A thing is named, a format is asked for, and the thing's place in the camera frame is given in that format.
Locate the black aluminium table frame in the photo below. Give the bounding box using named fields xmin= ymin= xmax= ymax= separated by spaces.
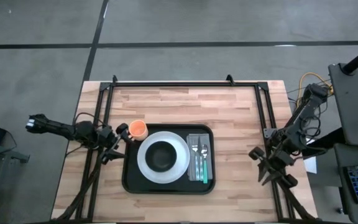
xmin=73 ymin=74 xmax=321 ymax=223

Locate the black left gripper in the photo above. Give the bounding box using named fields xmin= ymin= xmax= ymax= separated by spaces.
xmin=96 ymin=123 xmax=135 ymax=164

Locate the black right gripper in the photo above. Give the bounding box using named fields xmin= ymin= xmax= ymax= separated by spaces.
xmin=249 ymin=146 xmax=298 ymax=189

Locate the silver knife teal handle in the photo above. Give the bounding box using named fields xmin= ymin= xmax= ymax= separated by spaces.
xmin=197 ymin=136 xmax=204 ymax=182

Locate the black equipment cart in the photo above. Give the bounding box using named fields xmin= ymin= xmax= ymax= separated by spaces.
xmin=328 ymin=62 xmax=358 ymax=147

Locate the grey cloth napkin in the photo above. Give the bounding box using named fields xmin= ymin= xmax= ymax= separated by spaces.
xmin=186 ymin=133 xmax=214 ymax=182

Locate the yellow cable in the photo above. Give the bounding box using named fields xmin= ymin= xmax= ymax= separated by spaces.
xmin=298 ymin=72 xmax=334 ymax=98

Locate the black serving tray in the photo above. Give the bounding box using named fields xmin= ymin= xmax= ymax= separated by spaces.
xmin=121 ymin=123 xmax=216 ymax=195

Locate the white round plate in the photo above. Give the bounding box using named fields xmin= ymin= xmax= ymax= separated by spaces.
xmin=137 ymin=131 xmax=191 ymax=184

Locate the silver spoon teal handle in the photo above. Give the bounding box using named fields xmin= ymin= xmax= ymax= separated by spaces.
xmin=201 ymin=144 xmax=209 ymax=184

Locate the black bowl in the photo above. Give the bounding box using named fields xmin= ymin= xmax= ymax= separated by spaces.
xmin=144 ymin=141 xmax=178 ymax=173

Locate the black cable bundle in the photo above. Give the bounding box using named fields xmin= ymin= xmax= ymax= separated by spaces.
xmin=290 ymin=93 xmax=331 ymax=156
xmin=56 ymin=148 xmax=105 ymax=221

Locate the white paper sheet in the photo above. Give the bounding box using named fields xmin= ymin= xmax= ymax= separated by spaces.
xmin=303 ymin=155 xmax=318 ymax=174

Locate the orange mug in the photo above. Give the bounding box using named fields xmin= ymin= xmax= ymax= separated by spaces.
xmin=128 ymin=119 xmax=149 ymax=142

